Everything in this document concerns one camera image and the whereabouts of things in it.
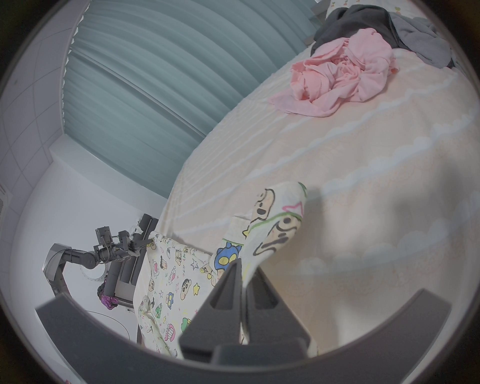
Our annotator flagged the white printed pillow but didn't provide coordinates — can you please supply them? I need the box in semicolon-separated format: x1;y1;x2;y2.
324;0;413;17

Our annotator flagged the white printed pyjama top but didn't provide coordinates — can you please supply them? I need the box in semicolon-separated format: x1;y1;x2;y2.
135;181;309;361

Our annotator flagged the blue-green curtain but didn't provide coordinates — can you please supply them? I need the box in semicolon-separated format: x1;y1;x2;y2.
62;0;324;198

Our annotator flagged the grey garment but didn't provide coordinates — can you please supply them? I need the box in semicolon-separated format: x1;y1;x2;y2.
389;10;457;69

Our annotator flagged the black garment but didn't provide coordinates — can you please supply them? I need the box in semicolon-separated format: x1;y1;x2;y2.
311;4;405;50

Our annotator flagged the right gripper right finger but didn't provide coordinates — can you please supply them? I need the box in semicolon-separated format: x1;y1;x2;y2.
245;268;319;357

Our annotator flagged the bed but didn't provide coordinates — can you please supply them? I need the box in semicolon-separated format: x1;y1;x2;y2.
133;0;480;361

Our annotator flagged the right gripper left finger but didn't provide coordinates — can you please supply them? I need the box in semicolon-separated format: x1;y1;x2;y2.
178;259;244;364

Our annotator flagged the pink garment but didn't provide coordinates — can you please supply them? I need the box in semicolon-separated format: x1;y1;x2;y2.
269;28;399;118

